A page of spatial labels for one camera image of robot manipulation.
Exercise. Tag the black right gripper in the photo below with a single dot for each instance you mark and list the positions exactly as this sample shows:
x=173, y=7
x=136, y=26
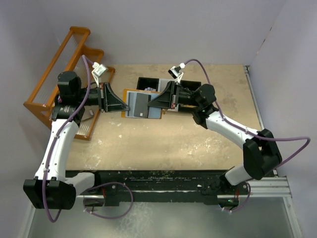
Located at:
x=165, y=99

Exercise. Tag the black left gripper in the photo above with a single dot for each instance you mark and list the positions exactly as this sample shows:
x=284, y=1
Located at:
x=111, y=102

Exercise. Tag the yellow leather card holder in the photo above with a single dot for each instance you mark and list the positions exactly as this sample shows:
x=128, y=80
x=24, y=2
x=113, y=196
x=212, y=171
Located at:
x=129, y=97

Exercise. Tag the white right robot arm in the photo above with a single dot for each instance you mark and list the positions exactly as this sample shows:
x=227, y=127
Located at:
x=260, y=151

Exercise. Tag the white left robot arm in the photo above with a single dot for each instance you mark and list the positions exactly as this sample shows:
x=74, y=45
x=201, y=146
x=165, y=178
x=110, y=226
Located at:
x=50, y=188

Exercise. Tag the white cards in box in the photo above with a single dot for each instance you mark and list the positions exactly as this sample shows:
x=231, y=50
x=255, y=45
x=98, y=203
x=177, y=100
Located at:
x=149, y=88

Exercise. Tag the grey cardboard envelope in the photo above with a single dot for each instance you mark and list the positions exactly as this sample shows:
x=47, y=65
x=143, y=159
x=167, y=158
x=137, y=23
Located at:
x=90, y=112

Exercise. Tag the black three-compartment organizer box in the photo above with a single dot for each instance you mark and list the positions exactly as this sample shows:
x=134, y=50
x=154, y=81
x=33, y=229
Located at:
x=185, y=90

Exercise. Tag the orange wooden tiered rack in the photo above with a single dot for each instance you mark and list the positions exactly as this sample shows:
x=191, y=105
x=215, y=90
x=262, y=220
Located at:
x=72, y=55

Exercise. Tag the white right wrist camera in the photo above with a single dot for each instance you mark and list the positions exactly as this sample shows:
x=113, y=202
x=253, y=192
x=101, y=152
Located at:
x=176, y=72

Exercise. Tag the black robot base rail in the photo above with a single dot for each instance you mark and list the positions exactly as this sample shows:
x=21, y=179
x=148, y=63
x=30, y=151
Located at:
x=176, y=186

